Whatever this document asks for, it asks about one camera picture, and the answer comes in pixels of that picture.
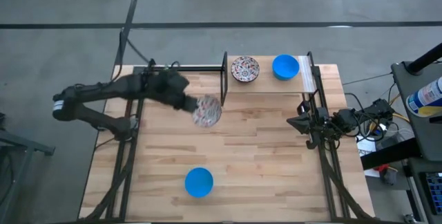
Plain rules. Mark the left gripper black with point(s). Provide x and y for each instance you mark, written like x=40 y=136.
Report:
x=181 y=99

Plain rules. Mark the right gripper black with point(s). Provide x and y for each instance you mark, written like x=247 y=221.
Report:
x=321 y=123

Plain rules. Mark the floral patterned mini bowl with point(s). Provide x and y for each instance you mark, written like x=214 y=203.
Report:
x=207 y=111
x=245 y=69

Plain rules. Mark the blue plastic mini bowl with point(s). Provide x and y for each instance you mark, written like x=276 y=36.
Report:
x=198 y=182
x=285 y=66

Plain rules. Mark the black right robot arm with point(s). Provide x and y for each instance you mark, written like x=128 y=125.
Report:
x=345 y=118

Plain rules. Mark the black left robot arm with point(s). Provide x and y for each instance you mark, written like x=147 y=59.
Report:
x=103 y=91

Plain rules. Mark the white paper sheet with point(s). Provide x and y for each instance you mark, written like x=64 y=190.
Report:
x=366 y=148

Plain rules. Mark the black flat bar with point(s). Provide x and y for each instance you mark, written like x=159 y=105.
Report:
x=390 y=155

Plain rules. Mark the grey cart top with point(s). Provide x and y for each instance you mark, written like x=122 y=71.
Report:
x=418 y=137

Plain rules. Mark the white blue wipes canister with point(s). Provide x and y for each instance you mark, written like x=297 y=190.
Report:
x=426 y=96

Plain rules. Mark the black pole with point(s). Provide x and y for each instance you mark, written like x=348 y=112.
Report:
x=424 y=58

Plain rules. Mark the device with blue keys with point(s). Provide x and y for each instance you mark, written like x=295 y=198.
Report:
x=435 y=191

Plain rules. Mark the grey metal stand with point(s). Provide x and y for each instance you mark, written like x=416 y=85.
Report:
x=20 y=144

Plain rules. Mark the black metal rig frame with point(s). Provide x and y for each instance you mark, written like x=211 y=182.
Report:
x=193 y=68

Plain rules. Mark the wooden shelf with black frame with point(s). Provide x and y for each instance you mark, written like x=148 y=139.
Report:
x=266 y=85

